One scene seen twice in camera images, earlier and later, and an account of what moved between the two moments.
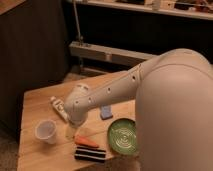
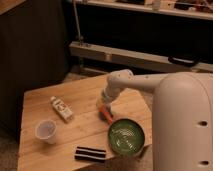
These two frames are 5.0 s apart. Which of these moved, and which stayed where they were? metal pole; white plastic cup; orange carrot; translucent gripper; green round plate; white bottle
Moved: translucent gripper; orange carrot
Stayed: white plastic cup; metal pole; green round plate; white bottle
